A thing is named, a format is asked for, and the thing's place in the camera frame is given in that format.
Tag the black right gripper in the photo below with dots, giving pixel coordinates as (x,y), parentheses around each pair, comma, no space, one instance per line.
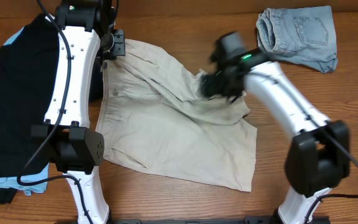
(212,88)

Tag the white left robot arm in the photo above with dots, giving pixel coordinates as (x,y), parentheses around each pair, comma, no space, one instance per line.
(84,34)

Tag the folded blue denim shorts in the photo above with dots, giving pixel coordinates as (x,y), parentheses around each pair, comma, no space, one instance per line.
(304,36)

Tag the light blue garment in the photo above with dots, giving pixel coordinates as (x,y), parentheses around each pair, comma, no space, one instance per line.
(20,180)

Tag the black t-shirt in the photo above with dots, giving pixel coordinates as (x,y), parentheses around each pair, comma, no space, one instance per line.
(17,109)

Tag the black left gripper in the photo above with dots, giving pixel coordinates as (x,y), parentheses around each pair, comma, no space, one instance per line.
(117,45)

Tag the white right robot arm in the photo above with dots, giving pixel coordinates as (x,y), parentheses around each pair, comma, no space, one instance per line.
(316,161)

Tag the beige cotton shorts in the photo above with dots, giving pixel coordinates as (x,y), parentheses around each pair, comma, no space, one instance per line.
(154,120)

